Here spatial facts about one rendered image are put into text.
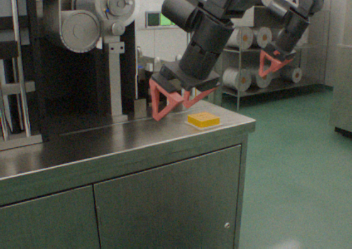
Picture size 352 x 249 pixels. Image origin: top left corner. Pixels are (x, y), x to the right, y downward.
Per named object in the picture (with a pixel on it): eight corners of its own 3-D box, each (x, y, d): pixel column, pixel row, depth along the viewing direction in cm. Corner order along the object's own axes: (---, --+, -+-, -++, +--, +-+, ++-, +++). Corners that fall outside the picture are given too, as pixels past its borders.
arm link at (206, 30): (228, 24, 53) (243, 22, 57) (195, 1, 55) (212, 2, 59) (208, 60, 56) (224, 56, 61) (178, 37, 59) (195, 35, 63)
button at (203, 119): (200, 129, 100) (200, 121, 99) (187, 122, 105) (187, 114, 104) (220, 124, 103) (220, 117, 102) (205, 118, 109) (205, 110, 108)
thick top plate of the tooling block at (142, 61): (153, 90, 114) (153, 71, 113) (108, 72, 146) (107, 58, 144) (193, 84, 123) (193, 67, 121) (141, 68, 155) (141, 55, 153)
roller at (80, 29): (63, 52, 98) (60, 11, 95) (45, 46, 119) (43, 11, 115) (101, 48, 104) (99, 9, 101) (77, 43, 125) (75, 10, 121)
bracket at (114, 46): (113, 122, 106) (108, 19, 96) (105, 117, 111) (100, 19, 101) (127, 119, 108) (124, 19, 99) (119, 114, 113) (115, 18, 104)
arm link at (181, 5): (235, -14, 48) (258, -10, 55) (178, -48, 52) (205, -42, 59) (199, 54, 55) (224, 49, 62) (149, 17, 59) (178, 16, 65)
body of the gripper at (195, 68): (158, 72, 60) (176, 35, 56) (191, 64, 68) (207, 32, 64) (186, 95, 58) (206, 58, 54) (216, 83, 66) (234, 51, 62)
